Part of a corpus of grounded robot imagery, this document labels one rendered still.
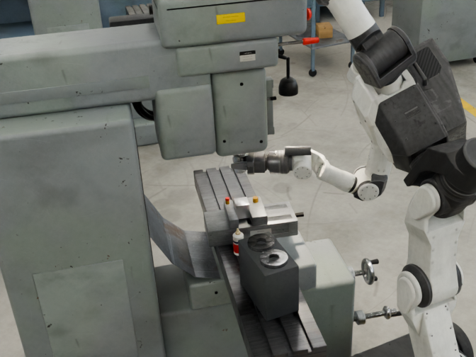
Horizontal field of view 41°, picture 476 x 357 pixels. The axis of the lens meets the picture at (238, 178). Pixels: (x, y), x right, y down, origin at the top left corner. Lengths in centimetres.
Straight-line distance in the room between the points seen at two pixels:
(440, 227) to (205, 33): 93
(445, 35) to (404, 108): 489
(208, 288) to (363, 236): 189
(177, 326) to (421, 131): 122
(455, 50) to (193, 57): 510
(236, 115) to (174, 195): 251
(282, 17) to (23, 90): 83
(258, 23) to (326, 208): 252
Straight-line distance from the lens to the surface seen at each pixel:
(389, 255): 402
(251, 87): 217
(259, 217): 245
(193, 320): 256
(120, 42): 207
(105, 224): 218
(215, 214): 254
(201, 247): 260
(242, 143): 224
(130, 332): 246
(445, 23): 679
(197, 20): 203
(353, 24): 187
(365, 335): 347
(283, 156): 234
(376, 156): 235
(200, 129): 217
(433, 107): 198
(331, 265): 271
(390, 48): 190
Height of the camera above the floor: 236
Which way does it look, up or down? 29 degrees down
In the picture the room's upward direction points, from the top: 3 degrees counter-clockwise
